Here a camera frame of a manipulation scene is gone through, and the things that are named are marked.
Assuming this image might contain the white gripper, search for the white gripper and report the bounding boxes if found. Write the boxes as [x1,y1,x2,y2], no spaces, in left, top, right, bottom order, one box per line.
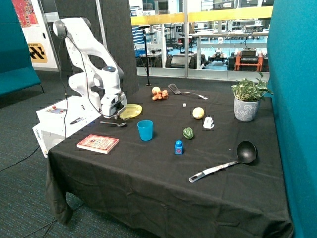
[101,92,127,119]

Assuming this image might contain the blue plastic cup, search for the blue plastic cup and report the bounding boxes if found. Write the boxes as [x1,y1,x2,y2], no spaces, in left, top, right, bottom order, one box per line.
[137,119,154,141]

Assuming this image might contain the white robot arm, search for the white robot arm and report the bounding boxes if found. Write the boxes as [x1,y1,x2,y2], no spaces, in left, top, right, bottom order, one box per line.
[53,17,127,119]

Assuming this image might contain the yellow plastic plate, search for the yellow plastic plate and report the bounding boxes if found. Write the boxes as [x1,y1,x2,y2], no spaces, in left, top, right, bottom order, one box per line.
[120,104,143,117]

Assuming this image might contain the silver metal spoon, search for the silver metal spoon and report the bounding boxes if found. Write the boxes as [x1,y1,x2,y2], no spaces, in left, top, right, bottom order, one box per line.
[101,121,126,127]

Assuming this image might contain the red book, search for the red book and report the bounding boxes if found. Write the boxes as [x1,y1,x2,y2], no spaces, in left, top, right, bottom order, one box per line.
[76,134,119,154]

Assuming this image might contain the brown teddy bear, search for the brown teddy bear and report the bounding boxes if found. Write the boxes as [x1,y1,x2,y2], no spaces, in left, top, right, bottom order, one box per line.
[152,87,169,101]

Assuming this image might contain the white robot control box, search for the white robot control box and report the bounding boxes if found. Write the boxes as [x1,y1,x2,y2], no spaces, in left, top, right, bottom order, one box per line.
[33,96,101,158]

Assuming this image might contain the black slotted spatula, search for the black slotted spatula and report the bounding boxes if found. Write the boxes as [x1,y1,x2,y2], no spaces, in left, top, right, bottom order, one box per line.
[168,83,208,100]

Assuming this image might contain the blue toy block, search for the blue toy block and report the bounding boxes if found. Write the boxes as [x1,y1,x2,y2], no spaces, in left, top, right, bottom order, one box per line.
[174,140,183,155]

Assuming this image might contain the green toy bell pepper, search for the green toy bell pepper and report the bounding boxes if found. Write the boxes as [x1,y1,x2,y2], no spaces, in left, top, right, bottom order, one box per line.
[183,127,194,140]

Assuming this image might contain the black tablecloth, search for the black tablecloth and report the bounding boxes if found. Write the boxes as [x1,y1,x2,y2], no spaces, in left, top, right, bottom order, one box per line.
[46,87,294,238]

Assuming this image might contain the yellow lemon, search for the yellow lemon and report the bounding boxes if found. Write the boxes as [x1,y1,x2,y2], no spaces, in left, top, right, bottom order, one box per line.
[192,107,205,119]

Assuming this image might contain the yellow black warning sign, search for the yellow black warning sign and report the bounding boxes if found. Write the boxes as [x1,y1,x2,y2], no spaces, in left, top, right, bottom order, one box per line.
[28,43,48,63]

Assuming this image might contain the white plastic figure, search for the white plastic figure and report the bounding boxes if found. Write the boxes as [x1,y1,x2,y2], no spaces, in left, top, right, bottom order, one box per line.
[203,117,214,129]

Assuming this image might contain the teal sofa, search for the teal sofa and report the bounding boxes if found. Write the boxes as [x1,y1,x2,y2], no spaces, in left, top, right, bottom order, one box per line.
[0,0,41,96]

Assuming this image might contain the potted green plant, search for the potted green plant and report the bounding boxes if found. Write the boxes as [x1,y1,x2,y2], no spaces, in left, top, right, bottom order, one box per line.
[231,72,273,122]

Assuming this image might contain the black ladle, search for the black ladle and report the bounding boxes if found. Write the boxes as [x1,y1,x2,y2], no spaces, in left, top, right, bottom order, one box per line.
[189,141,258,183]

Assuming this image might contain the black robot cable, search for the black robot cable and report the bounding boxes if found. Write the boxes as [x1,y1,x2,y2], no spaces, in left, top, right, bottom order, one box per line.
[58,37,102,139]

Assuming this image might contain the red wall poster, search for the red wall poster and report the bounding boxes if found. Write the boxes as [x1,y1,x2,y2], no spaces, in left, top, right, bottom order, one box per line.
[12,0,39,28]

